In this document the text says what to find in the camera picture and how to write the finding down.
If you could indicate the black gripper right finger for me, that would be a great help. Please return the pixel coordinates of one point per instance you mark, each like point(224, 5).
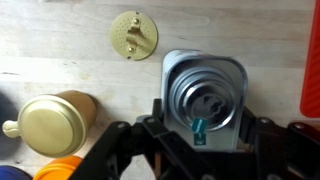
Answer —
point(293, 153)

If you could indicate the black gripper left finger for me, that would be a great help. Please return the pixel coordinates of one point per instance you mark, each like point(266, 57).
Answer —
point(100, 156)

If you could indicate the silver rectangular tin can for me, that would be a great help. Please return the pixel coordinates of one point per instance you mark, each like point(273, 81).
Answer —
point(176, 110)

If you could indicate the orange round cup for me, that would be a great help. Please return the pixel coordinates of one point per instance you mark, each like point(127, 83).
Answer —
point(56, 170)

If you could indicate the gold lidded pot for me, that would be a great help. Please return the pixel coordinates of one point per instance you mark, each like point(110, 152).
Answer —
point(50, 126)

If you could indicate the gold perforated disc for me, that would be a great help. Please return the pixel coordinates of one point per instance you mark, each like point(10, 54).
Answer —
point(146, 33)

